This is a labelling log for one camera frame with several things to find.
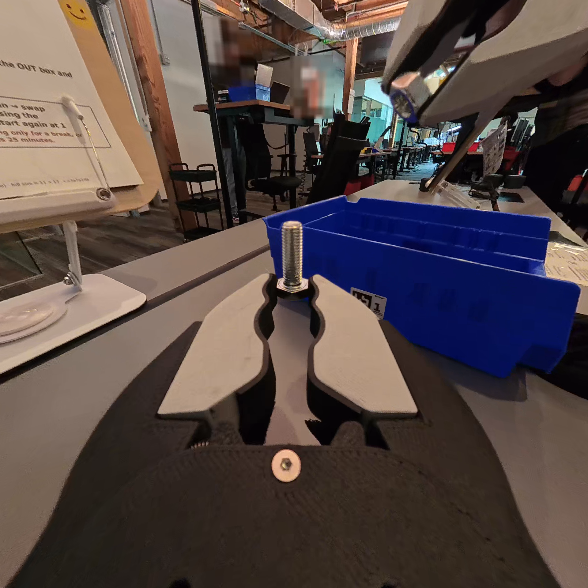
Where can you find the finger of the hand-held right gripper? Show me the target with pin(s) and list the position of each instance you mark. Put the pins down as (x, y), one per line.
(505, 59)
(402, 41)

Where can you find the steel hex bolt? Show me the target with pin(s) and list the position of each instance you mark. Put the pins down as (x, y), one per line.
(292, 252)

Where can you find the wooden backing board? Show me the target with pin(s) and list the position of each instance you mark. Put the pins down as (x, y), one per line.
(101, 69)

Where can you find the wood-top standing desk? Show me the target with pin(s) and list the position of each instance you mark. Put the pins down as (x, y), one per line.
(239, 106)

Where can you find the steel hex nut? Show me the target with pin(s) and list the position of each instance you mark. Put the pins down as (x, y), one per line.
(409, 92)

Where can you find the black office chair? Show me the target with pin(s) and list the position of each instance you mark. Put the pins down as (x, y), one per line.
(275, 181)
(342, 160)

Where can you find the light blue storage bin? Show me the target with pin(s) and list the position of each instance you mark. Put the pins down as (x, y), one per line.
(263, 92)

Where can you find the wooden support post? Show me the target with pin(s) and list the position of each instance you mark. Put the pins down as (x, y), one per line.
(151, 115)

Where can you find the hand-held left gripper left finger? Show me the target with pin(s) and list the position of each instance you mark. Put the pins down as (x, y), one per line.
(216, 358)

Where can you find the printed marker sheet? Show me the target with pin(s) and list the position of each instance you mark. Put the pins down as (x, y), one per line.
(495, 147)

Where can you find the black laptop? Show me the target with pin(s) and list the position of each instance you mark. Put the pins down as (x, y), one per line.
(280, 92)

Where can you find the dark blue storage bin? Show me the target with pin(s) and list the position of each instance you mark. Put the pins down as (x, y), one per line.
(241, 93)

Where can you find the printed paper sheet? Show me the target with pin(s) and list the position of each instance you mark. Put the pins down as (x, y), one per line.
(569, 262)

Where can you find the blue plastic bin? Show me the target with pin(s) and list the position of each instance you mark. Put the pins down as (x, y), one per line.
(413, 285)

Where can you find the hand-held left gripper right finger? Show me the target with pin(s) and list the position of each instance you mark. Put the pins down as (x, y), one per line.
(358, 358)

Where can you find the white box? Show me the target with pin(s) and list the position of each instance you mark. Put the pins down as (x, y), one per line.
(264, 73)

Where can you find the white document stand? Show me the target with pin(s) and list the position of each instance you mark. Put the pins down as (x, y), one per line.
(92, 303)

